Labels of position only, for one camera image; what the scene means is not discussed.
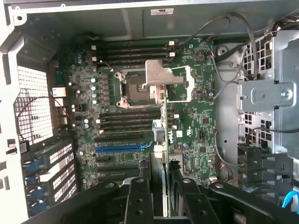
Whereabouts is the metal socket cover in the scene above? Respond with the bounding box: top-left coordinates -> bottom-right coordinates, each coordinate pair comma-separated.
167,66 -> 196,102

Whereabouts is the open PC case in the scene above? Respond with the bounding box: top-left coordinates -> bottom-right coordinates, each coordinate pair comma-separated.
0,0 -> 299,224

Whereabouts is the thin red black wire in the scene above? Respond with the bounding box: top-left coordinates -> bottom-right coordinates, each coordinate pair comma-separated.
16,95 -> 77,142

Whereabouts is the blue expansion slot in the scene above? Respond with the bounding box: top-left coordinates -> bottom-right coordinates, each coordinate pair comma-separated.
95,146 -> 152,154

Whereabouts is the metal drive cage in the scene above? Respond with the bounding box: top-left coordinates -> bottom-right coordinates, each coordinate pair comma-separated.
237,30 -> 299,159

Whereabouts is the silver chipset heatsink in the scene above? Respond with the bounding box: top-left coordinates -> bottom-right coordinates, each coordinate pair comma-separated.
168,153 -> 185,164

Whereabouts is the long black wire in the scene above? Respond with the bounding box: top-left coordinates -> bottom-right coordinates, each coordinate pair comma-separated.
177,11 -> 260,80

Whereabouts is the green Dell motherboard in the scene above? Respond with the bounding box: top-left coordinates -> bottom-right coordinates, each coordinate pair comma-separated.
53,35 -> 219,187

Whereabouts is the thin socket locking lever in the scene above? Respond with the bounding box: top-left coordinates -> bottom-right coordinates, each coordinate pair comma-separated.
99,60 -> 122,73

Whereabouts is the coin cell battery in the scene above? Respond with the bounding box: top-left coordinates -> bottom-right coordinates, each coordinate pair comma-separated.
193,51 -> 205,63

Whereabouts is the CPU socket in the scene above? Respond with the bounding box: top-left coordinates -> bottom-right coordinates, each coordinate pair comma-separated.
114,67 -> 162,110

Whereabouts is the blue SATA wire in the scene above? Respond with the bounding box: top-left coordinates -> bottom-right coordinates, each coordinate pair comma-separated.
281,190 -> 299,210

